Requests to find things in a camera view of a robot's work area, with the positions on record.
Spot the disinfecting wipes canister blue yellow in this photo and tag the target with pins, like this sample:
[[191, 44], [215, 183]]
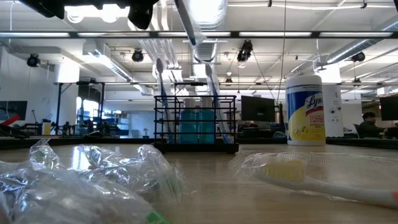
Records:
[[304, 124]]

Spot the blue white toothbrush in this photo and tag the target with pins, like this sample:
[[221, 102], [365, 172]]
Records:
[[213, 84], [186, 18]]

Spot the dark wall screen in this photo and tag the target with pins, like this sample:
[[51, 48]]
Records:
[[14, 109]]

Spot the person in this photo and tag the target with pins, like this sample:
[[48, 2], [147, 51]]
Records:
[[370, 127]]

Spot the black overhead camera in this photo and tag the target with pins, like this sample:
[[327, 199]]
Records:
[[245, 49]]

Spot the orange white toothbrush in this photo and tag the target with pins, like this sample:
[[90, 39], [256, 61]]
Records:
[[284, 171]]

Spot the black background rig frame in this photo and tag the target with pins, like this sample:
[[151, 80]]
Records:
[[58, 105]]

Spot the clear plastic wrap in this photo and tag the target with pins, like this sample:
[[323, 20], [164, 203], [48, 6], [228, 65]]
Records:
[[93, 202]]

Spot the dark computer monitor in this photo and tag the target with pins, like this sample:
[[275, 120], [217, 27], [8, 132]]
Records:
[[258, 109], [390, 109]]

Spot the teal mouthwash bottle white cap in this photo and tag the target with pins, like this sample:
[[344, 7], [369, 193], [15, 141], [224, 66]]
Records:
[[206, 127], [188, 127]]

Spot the black ceiling spotlight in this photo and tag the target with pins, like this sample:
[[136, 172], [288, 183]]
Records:
[[33, 60], [358, 57], [137, 56]]

